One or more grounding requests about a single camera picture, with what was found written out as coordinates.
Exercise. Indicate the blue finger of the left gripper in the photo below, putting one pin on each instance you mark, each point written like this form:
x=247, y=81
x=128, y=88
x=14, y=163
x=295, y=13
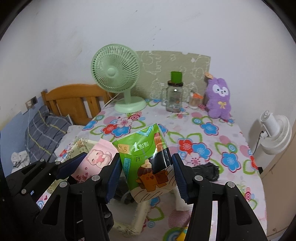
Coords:
x=68, y=167

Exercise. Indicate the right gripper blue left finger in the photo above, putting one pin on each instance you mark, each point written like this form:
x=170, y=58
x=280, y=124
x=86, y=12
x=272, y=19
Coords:
x=114, y=176

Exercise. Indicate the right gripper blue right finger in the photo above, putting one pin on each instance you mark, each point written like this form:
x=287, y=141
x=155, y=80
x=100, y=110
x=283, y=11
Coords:
x=181, y=177

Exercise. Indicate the pink wet wipes pack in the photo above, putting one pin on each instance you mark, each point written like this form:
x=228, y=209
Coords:
x=99, y=155

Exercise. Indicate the black plastic bag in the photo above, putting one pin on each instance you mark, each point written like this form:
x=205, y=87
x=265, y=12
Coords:
x=208, y=171

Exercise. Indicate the green tissue pack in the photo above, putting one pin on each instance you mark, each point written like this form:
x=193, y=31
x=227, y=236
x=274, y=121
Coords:
x=146, y=163

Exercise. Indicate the yellow fabric storage box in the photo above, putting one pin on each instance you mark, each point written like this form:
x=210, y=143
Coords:
x=129, y=217

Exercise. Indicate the clear pack white pads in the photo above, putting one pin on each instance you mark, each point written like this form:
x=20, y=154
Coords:
x=180, y=203

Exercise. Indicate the floral tablecloth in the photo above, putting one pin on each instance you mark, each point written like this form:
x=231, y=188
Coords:
x=198, y=139

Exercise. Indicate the blue plaid pillow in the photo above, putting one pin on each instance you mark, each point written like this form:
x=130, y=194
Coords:
x=43, y=135

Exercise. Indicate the crumpled white cloth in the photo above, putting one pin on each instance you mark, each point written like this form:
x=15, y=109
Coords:
x=19, y=160

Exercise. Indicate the yellow black packet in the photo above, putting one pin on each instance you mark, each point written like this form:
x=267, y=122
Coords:
x=182, y=235

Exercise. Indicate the toothpick jar orange lid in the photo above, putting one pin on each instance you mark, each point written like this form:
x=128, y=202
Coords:
x=195, y=100

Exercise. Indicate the glass mason jar mug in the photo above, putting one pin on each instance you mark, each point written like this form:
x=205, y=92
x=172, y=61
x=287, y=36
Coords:
x=172, y=96

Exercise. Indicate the purple plush bunny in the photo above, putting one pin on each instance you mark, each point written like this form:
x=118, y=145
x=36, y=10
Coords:
x=218, y=99

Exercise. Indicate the green cup on jar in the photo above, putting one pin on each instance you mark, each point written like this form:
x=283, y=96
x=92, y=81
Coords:
x=176, y=77

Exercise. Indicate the beige door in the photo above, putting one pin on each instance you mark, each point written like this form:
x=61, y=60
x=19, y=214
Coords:
x=279, y=187

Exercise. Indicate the white standing fan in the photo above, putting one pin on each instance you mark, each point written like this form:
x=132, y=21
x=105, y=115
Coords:
x=277, y=133

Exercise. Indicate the green desk fan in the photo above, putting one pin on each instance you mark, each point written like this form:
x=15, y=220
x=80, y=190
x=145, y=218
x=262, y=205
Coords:
x=116, y=69

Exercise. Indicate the wall power socket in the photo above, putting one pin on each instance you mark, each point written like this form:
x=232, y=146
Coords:
x=29, y=104

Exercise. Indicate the green patterned wall mat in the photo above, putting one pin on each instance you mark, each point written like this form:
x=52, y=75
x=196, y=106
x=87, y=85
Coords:
x=156, y=68

